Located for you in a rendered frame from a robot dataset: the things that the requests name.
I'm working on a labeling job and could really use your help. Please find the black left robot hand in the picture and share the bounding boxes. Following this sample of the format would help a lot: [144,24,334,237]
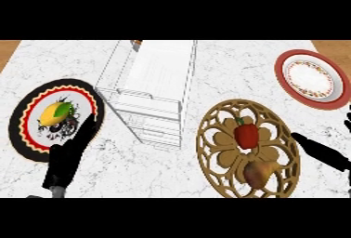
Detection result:
[41,112,98,191]

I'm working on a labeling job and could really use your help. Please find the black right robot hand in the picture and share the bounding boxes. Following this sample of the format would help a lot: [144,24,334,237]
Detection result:
[289,104,351,173]

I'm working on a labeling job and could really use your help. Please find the red bell pepper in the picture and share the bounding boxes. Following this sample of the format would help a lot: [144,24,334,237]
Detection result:
[232,116,261,151]

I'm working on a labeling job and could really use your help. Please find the round wooden cutout placemat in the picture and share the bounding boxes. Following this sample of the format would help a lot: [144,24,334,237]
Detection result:
[194,99,302,199]

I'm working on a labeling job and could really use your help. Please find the black rimmed patterned plate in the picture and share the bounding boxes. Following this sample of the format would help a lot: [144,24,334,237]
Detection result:
[7,78,107,163]

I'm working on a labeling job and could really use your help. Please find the yellow lemon with green leaf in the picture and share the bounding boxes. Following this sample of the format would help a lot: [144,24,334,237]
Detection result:
[38,101,73,127]

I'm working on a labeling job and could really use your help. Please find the brown pear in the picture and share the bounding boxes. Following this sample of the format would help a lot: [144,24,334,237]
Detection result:
[243,160,281,190]

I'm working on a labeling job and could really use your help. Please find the red rimmed white plate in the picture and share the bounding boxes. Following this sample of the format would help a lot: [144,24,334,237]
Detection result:
[272,48,351,112]

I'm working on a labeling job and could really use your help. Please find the small orange and grey object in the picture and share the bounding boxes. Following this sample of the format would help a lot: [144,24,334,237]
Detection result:
[128,40,144,52]

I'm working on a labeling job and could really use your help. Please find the white wire tiered shelf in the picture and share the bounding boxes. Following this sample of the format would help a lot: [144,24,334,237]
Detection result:
[92,40,199,149]

